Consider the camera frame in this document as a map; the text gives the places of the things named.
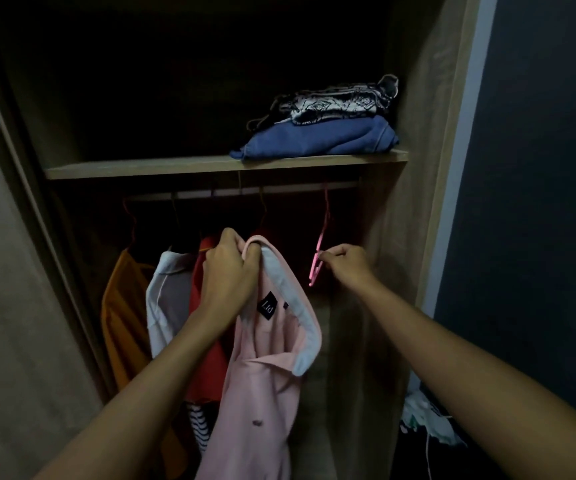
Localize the pink plastic hanger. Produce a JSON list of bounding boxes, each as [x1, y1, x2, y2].
[[308, 187, 331, 285]]

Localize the person's right hand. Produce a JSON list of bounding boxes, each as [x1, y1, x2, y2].
[[317, 243, 381, 295]]

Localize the black white patterned clothes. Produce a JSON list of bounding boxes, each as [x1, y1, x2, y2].
[[245, 74, 400, 131]]

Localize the orange shirt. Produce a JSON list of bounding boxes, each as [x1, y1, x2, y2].
[[100, 247, 189, 480]]

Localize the white plastic bag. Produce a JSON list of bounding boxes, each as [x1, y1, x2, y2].
[[400, 389, 468, 448]]

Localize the pink polo shirt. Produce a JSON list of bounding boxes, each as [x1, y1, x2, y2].
[[195, 234, 322, 480]]

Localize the person's left hand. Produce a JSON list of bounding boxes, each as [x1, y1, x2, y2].
[[199, 228, 261, 325]]

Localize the person's left forearm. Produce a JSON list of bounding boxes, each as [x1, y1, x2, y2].
[[33, 304, 229, 480]]

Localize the blue jeans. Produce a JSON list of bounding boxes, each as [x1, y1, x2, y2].
[[229, 114, 400, 161]]

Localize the person's right forearm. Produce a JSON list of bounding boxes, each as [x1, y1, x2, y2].
[[357, 277, 576, 480]]

